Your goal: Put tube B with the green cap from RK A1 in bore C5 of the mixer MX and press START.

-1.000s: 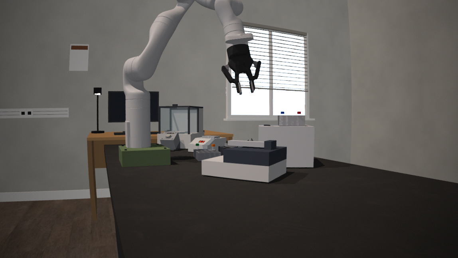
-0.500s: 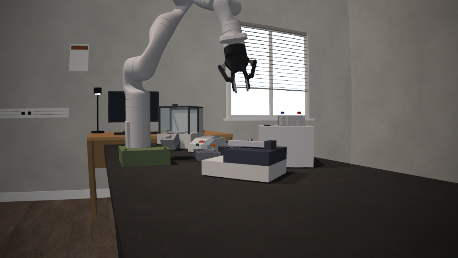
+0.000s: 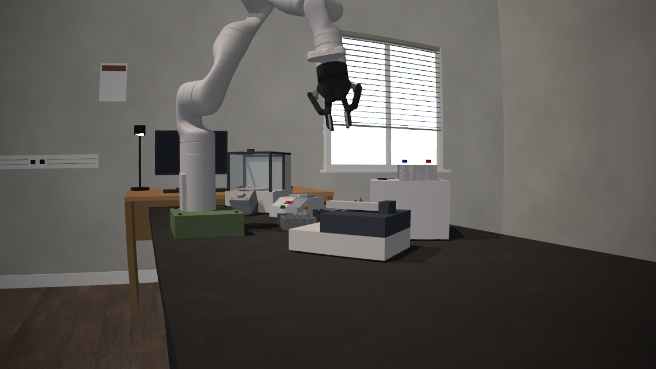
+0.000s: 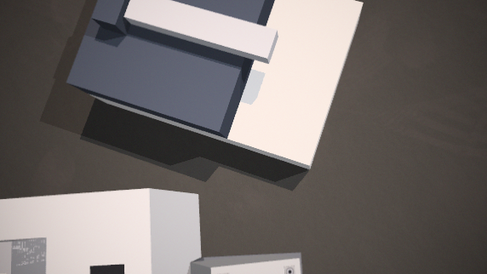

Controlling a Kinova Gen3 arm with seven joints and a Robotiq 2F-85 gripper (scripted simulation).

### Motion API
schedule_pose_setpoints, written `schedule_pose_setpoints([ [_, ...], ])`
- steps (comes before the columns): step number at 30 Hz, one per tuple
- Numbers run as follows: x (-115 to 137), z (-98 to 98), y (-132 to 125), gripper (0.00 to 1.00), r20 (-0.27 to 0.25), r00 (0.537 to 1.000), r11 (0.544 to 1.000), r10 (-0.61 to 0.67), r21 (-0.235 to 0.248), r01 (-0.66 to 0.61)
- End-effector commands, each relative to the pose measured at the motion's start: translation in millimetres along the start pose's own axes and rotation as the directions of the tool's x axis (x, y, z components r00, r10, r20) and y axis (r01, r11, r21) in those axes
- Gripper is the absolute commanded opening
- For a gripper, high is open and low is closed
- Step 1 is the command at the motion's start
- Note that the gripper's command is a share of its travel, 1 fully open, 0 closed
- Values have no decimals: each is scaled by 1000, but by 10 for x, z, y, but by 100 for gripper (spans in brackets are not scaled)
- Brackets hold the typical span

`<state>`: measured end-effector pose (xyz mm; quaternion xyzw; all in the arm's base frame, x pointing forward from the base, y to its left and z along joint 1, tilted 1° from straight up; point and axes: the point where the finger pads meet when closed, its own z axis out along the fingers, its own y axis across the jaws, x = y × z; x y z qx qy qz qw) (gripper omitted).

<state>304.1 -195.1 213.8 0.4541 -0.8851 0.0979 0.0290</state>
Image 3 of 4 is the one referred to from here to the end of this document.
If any white tube rack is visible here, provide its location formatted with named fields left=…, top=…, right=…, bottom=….
left=277, top=213, right=317, bottom=231

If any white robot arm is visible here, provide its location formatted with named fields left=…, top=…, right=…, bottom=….
left=176, top=0, right=346, bottom=212

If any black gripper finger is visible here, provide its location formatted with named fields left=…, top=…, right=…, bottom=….
left=336, top=83, right=362, bottom=129
left=307, top=85, right=334, bottom=131

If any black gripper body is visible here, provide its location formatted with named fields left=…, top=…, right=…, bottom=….
left=317, top=61, right=351, bottom=102

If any white balance with glass draft shield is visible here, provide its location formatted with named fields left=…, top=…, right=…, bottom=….
left=225, top=149, right=293, bottom=215

